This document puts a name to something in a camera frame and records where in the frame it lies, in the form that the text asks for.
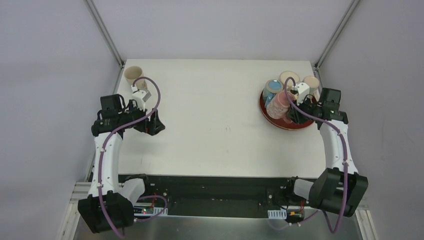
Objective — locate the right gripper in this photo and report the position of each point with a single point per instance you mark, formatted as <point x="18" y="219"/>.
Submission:
<point x="298" y="114"/>

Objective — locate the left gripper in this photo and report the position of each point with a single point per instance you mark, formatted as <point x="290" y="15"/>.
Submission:
<point x="151" y="120"/>

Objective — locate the pink mug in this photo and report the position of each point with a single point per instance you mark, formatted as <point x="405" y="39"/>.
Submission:
<point x="279" y="106"/>

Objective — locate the cream floral mug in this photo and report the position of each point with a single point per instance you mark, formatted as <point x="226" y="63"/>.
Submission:
<point x="132" y="73"/>

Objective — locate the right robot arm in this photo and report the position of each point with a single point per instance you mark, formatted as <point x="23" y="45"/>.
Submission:
<point x="340" y="188"/>

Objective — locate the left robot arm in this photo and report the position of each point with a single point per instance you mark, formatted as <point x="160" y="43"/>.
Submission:
<point x="109" y="206"/>

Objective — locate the blue mug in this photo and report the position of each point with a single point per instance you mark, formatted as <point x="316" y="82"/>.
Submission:
<point x="272" y="87"/>

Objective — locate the cream green mug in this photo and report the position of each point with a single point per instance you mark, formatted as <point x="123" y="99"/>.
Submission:
<point x="313" y="83"/>

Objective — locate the red round tray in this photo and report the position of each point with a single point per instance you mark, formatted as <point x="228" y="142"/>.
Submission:
<point x="280" y="123"/>

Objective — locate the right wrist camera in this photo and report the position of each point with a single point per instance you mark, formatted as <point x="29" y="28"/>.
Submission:
<point x="300" y="91"/>

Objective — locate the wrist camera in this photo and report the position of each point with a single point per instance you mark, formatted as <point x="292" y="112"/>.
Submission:
<point x="300" y="91"/>
<point x="141" y="96"/>

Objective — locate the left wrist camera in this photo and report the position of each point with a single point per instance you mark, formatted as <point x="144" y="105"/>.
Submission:
<point x="141" y="96"/>

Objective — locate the left white cable duct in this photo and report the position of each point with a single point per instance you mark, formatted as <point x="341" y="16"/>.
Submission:
<point x="141" y="211"/>

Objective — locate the white cable duct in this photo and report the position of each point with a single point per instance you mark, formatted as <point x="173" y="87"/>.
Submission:
<point x="141" y="211"/>
<point x="280" y="214"/>

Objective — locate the right aluminium frame post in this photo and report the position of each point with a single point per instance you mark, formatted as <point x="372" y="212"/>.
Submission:
<point x="337" y="32"/>

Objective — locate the aluminium frame post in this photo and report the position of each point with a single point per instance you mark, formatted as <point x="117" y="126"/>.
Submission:
<point x="99" y="22"/>
<point x="337" y="32"/>

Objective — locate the right white cable duct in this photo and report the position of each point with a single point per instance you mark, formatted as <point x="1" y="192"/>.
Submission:
<point x="280" y="214"/>

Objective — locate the left aluminium frame post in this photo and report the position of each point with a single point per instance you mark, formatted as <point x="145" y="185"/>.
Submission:
<point x="99" y="22"/>

